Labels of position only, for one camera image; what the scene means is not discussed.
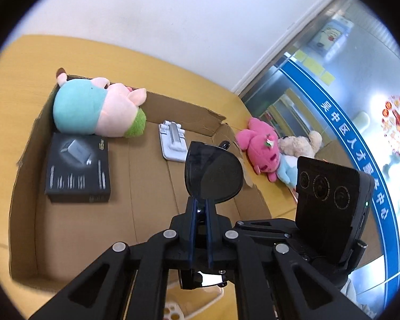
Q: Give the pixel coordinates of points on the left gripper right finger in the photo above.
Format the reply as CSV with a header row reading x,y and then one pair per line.
x,y
276,283

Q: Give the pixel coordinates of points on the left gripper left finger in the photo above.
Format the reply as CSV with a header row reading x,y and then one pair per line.
x,y
125,282

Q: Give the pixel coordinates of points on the black sunglasses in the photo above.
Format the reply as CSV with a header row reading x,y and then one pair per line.
x,y
213,175

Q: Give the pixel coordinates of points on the black charger box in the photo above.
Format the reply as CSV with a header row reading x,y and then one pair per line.
x,y
78,169

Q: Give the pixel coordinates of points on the white folding phone stand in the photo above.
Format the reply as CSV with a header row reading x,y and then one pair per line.
x,y
173,141

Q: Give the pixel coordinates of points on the white phone case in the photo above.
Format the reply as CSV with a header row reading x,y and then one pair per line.
x,y
186,304

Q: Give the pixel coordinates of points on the cardboard box tray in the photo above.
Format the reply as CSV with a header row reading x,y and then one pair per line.
x,y
49,244

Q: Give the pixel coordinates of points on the blue plush with red band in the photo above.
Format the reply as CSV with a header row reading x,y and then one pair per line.
x,y
288,171

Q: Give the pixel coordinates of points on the beige fluffy plush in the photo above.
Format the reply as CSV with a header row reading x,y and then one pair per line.
x,y
301,146

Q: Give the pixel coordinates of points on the pink bear plush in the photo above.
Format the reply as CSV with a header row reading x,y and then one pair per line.
x,y
260,143

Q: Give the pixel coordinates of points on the pink teal pig plush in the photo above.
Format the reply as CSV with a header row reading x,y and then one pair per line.
x,y
97,106

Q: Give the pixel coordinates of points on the black tracking camera module right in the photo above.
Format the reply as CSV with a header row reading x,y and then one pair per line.
x,y
333,206

